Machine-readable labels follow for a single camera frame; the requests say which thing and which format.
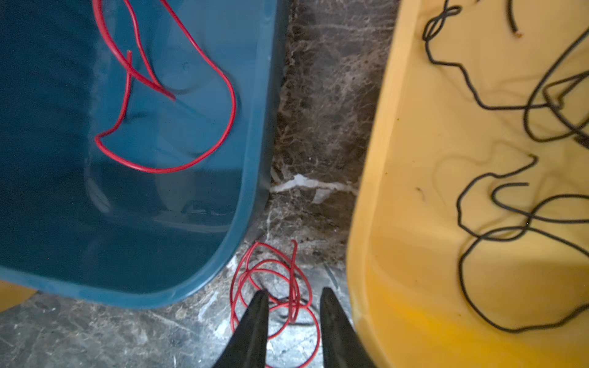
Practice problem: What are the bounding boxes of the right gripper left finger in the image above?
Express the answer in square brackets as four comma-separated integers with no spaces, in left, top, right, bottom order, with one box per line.
[213,291,269,368]

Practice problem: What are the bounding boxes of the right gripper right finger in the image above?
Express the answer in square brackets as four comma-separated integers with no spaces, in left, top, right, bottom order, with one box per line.
[320,288,375,368]

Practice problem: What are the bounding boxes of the red cable coil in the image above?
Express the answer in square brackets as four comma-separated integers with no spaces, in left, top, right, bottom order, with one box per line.
[229,239,321,368]

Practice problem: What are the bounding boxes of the right yellow plastic bin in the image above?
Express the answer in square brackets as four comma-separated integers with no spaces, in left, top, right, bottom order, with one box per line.
[348,1,588,367]

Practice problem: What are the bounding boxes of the yellow plastic bin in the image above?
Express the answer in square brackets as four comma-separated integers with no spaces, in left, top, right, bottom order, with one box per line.
[0,281,36,312]
[348,1,588,367]

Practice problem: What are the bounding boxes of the teal plastic bin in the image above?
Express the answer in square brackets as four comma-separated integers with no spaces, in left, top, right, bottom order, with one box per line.
[1,1,289,308]

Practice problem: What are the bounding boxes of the left yellow plastic bin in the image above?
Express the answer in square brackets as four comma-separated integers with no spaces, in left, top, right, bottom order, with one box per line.
[0,281,36,312]

